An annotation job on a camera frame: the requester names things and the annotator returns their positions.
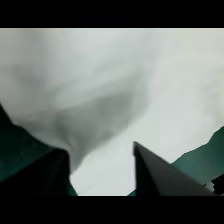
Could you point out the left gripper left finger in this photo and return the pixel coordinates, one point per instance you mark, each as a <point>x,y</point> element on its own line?
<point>40,176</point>

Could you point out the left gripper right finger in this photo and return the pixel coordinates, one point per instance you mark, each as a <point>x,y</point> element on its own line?
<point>156,176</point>

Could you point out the white garment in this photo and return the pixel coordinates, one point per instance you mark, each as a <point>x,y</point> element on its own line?
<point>110,86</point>

